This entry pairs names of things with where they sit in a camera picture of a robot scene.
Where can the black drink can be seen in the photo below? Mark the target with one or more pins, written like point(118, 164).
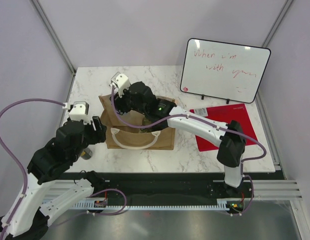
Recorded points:
point(86, 154)

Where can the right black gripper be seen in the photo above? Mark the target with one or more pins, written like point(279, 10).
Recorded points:
point(117, 101)

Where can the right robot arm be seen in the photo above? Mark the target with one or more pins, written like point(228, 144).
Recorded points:
point(162, 114)

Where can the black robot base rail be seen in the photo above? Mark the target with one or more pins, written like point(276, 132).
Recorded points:
point(162, 188)

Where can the white whiteboard black frame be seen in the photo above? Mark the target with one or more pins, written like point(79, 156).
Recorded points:
point(222, 70)

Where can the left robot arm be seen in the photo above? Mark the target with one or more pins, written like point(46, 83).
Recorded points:
point(32, 218)

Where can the brown canvas tote bag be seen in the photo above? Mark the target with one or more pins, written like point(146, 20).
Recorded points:
point(122, 136)

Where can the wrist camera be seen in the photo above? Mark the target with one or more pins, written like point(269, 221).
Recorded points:
point(78, 111)
point(121, 82)

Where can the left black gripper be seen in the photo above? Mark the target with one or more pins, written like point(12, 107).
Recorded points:
point(99, 135)

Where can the white slotted cable duct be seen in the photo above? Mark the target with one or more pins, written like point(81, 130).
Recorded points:
point(91, 204)

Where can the red clip file folder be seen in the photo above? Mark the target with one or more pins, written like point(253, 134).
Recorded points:
point(225, 113)

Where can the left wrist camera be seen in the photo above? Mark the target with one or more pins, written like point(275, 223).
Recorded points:
point(78, 111)

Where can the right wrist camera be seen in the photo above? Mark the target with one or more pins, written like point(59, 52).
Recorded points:
point(121, 82)

